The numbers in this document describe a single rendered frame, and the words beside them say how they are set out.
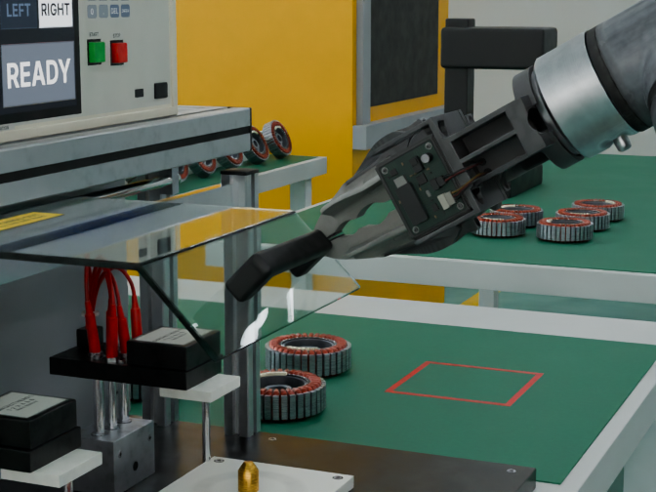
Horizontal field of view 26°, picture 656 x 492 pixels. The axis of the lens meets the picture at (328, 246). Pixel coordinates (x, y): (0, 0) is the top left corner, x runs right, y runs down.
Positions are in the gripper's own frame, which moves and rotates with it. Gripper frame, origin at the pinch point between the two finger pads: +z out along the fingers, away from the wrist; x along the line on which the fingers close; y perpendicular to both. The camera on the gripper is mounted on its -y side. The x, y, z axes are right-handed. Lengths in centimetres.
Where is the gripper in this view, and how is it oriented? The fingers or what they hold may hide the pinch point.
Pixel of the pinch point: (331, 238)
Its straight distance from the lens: 105.0
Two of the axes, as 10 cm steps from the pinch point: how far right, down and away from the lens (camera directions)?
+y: -3.9, 1.7, -9.0
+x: 4.6, 8.9, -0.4
